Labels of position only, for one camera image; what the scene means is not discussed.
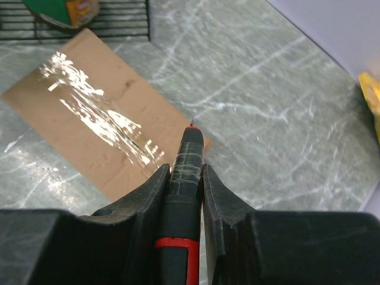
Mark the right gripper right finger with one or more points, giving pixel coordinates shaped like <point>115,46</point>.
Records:
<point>249,246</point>

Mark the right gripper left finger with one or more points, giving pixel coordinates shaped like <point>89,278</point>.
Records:
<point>114,245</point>

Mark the red black utility knife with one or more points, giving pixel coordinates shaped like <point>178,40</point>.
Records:
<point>178,240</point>

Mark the brown cardboard express box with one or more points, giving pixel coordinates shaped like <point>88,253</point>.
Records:
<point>101,115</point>

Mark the yellow lays chips bag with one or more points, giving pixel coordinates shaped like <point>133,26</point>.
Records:
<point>370,89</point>

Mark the green lidded jar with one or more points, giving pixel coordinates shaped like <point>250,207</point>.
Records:
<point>64,14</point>

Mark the black wire rack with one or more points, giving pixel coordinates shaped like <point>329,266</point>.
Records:
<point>117,20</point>

